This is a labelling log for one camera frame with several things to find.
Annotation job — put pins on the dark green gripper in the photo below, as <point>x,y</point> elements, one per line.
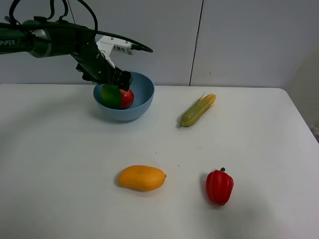
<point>95,68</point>

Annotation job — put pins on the red pomegranate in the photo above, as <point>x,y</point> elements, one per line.
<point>127,98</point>

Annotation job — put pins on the green lime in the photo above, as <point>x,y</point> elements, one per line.
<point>111,96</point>

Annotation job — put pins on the yellow orange mango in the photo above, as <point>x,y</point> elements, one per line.
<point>142,178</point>

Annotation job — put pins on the dark green robot arm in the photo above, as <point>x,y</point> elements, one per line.
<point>42,39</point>

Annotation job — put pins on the blue plastic bowl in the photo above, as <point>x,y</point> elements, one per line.
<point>143,89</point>

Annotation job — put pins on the corn cob with husk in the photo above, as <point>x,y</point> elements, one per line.
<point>197,110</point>

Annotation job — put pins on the red bell pepper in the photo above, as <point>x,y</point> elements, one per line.
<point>219,186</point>

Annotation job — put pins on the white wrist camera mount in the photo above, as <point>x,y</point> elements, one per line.
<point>108,44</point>

